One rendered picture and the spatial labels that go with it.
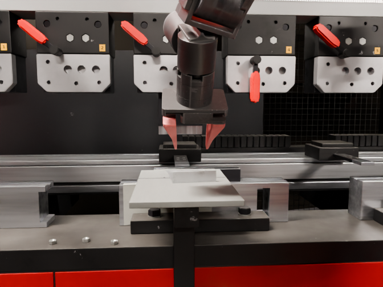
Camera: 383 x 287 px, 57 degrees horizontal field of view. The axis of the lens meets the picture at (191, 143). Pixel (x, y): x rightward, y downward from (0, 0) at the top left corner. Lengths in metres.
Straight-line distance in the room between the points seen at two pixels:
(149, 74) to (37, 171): 0.50
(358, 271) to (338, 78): 0.41
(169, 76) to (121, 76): 0.57
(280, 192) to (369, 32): 0.40
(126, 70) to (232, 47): 0.61
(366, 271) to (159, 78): 0.59
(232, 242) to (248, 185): 0.15
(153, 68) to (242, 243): 0.41
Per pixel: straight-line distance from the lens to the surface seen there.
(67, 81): 0.80
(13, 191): 0.88
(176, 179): 0.68
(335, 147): 1.11
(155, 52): 0.74
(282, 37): 0.83
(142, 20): 0.79
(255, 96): 0.76
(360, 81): 0.88
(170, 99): 0.56
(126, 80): 1.33
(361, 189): 0.93
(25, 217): 0.88
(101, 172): 1.08
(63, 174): 1.10
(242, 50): 0.80
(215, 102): 0.56
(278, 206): 0.86
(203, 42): 0.50
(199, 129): 0.82
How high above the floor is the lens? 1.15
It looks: 7 degrees down
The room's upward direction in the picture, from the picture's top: straight up
